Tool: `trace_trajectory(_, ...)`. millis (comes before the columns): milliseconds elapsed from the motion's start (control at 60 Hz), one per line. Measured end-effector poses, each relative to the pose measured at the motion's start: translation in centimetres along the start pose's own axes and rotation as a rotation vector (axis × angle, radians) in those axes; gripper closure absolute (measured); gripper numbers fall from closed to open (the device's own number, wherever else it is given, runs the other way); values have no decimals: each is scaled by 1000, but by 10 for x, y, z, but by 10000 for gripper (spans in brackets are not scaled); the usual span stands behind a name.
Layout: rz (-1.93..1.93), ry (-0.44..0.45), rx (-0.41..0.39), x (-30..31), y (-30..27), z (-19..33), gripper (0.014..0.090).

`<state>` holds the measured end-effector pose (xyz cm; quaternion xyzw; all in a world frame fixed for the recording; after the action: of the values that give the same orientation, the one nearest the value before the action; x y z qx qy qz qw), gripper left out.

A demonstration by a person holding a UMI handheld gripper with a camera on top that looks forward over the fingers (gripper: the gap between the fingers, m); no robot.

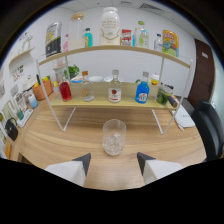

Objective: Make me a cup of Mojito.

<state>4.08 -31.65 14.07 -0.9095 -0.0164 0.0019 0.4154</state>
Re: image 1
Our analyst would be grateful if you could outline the clear bottle white cap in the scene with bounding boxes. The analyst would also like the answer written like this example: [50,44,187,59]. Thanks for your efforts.
[107,69,123,104]

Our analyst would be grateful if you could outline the teal cup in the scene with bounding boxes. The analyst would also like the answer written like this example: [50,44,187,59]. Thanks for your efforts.
[16,109,25,121]

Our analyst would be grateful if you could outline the light blue cup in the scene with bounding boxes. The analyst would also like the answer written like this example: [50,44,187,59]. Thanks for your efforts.
[27,93,39,110]

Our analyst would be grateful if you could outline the clear drinking glass with ice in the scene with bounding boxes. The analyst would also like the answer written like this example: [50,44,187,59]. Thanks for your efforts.
[101,118,127,157]

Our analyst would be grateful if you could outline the white zip pouch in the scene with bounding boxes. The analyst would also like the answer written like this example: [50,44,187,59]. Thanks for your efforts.
[170,104,196,131]

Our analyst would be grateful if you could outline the black chair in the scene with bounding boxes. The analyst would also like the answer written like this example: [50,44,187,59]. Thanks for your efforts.
[190,99,224,163]

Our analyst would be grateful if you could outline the white tray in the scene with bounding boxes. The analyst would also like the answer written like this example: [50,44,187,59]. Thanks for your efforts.
[16,108,34,129]

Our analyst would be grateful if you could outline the black handbag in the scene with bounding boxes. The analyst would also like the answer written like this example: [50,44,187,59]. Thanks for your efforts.
[3,117,20,142]

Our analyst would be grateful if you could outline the dark cylinder tan end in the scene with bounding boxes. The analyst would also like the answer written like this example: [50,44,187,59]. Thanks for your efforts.
[167,94,180,109]

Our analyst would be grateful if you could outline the blue liquid bottle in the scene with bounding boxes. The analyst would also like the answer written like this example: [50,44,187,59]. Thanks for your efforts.
[134,71,151,105]

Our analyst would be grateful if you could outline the red liquid bottle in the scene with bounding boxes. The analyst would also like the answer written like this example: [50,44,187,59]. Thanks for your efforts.
[58,74,73,103]

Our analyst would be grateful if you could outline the clear bottle orange label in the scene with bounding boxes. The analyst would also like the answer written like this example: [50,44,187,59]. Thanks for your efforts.
[80,70,95,102]

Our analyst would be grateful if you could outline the orange plant pot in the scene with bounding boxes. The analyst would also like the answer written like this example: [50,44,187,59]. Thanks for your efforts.
[32,78,54,102]

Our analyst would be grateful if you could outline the two-tier wooden shelf rack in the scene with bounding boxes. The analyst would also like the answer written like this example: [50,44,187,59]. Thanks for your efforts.
[35,45,194,136]

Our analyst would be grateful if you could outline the white bowl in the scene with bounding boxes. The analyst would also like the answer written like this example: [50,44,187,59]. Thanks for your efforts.
[88,75,104,83]

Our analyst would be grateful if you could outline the green potted plant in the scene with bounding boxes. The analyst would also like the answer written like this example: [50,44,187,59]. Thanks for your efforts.
[63,64,81,81]

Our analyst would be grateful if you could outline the brown door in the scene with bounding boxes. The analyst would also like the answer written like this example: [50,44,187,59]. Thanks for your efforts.
[186,38,214,108]

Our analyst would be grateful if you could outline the pink bottle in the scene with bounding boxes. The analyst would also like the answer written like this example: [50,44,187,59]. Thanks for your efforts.
[62,33,70,53]

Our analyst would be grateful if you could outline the small clear bottle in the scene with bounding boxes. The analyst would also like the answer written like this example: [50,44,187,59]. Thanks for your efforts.
[153,33,164,52]

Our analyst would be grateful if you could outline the yellow snack bag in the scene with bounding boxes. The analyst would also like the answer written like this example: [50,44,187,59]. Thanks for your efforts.
[162,29,180,58]

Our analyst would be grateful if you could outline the black yellow snack packet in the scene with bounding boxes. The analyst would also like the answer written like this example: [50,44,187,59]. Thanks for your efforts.
[45,21,63,58]

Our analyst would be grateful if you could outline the teal bottle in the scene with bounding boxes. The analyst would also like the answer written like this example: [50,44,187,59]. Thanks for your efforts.
[83,27,94,48]

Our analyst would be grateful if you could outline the glass jar cork lid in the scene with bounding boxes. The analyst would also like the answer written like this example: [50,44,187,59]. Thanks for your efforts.
[68,12,86,52]

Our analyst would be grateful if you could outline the white vase ornament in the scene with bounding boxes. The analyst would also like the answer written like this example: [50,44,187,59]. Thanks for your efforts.
[20,32,34,52]

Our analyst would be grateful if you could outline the red box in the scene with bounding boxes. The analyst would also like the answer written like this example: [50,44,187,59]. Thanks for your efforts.
[120,28,133,47]

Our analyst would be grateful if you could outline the large white jar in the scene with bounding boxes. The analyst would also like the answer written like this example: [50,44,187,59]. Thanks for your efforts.
[99,6,121,47]

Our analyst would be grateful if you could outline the wooden wall shelf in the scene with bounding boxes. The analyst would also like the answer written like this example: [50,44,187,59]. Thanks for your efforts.
[8,46,36,66]

